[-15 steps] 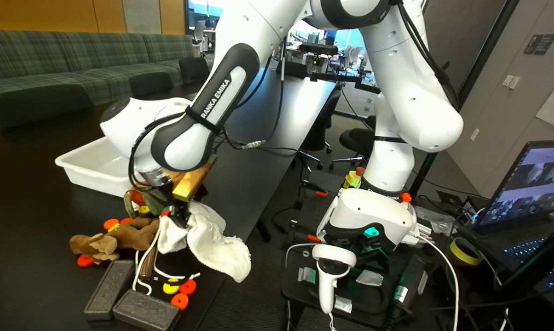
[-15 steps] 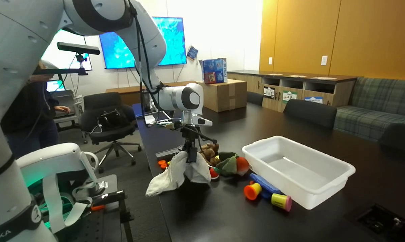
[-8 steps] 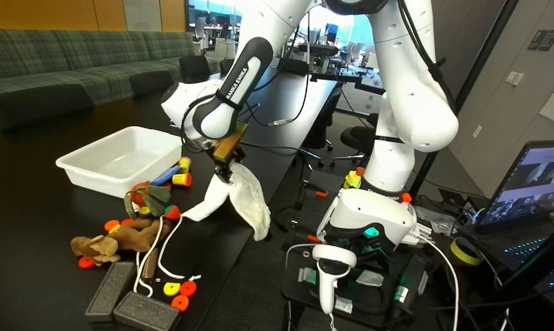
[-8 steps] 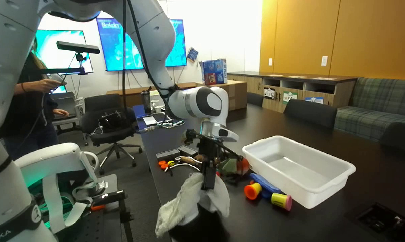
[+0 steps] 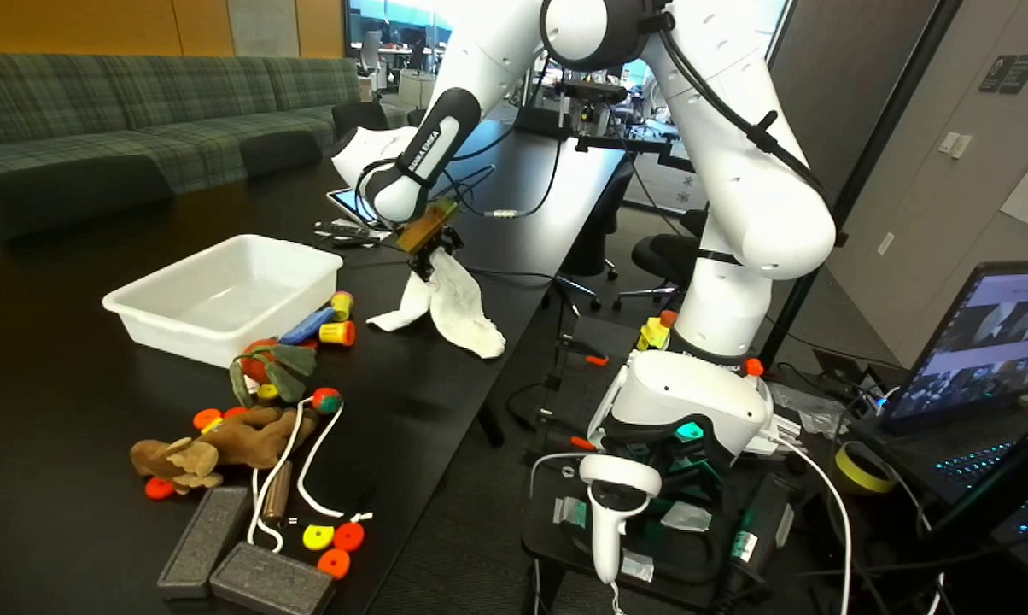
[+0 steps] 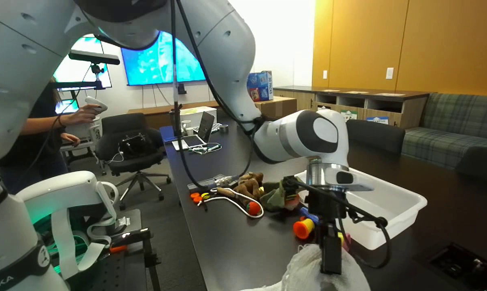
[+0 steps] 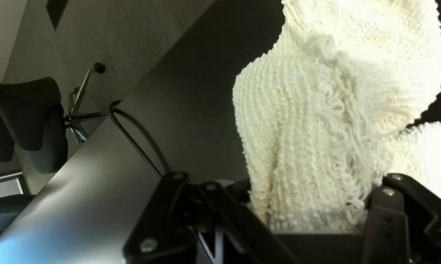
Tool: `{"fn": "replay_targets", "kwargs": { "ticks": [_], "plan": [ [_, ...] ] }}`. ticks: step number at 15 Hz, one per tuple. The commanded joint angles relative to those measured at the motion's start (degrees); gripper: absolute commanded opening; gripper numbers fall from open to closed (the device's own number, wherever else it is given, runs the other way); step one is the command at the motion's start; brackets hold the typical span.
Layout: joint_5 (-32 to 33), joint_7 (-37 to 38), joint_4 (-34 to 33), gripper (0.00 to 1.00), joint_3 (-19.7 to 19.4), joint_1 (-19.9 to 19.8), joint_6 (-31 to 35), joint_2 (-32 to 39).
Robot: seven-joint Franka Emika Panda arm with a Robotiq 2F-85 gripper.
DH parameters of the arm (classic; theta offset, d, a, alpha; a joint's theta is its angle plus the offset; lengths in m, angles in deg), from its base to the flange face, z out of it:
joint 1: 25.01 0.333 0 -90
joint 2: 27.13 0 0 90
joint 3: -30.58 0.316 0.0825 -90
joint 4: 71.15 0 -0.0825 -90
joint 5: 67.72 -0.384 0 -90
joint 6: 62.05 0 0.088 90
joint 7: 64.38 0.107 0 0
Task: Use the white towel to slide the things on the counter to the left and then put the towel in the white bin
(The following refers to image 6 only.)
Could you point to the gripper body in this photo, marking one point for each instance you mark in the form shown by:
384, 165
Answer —
326, 204

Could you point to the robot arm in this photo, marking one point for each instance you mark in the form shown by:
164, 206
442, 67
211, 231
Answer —
21, 133

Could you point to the white plastic bin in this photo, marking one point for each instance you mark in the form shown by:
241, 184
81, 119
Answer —
389, 202

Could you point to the white towel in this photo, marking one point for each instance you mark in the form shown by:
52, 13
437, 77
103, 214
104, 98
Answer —
304, 270

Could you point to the blue toy piece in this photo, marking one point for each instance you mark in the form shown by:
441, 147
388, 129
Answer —
310, 215

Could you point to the orange toy cup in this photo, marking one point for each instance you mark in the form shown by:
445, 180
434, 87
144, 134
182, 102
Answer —
303, 228

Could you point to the pink toy piece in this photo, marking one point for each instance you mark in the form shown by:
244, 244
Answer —
346, 241

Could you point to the green plush toy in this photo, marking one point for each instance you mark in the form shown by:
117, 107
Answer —
276, 196

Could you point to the brown plush toy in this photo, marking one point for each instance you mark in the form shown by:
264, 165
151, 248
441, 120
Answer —
249, 186

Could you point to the brown cardboard box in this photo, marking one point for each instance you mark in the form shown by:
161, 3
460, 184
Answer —
278, 107

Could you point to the black and silver device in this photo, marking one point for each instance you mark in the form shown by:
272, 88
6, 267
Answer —
211, 182

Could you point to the wooden sideboard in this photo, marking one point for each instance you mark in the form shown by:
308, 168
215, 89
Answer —
405, 109

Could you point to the small metal cup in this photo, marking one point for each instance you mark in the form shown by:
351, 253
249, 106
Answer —
224, 129

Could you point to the orange toy pieces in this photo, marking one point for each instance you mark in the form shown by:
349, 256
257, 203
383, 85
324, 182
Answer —
195, 197

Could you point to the bundle of markers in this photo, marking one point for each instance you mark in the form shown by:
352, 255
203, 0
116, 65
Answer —
206, 148

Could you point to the blue printed carton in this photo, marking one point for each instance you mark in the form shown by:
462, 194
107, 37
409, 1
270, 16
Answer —
260, 85

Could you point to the plaid sofa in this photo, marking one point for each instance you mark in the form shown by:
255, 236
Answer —
449, 133

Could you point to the open laptop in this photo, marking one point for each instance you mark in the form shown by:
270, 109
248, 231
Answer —
201, 131

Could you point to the black bag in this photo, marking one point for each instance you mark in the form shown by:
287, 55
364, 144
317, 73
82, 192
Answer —
135, 146

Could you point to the black office chair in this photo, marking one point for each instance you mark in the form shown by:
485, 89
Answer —
126, 161

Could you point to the hand controller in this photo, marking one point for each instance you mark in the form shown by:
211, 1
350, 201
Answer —
98, 104

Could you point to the laptop screen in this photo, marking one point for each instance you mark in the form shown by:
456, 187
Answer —
66, 106

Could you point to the person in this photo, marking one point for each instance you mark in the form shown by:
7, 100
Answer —
29, 153

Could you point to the wooden wall desk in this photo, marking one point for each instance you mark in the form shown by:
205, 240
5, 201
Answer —
154, 113

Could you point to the wall screen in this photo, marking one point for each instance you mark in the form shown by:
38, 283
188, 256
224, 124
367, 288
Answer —
75, 74
162, 66

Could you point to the camera on mount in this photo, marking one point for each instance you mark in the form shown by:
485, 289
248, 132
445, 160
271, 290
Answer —
94, 57

